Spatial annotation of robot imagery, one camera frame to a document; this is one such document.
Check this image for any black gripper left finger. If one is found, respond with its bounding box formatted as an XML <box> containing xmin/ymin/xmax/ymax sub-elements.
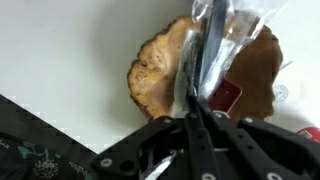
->
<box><xmin>89</xmin><ymin>94</ymin><xmax>223</xmax><ymax>180</ymax></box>

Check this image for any red packet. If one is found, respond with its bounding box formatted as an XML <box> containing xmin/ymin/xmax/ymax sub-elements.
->
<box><xmin>209</xmin><ymin>78</ymin><xmax>243</xmax><ymax>115</ymax></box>

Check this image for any red soda can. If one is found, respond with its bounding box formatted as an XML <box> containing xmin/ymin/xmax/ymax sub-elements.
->
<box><xmin>296</xmin><ymin>125</ymin><xmax>320</xmax><ymax>144</ymax></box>

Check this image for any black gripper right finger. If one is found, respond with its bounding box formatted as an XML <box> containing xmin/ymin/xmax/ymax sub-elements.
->
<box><xmin>197</xmin><ymin>101</ymin><xmax>320</xmax><ymax>180</ymax></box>

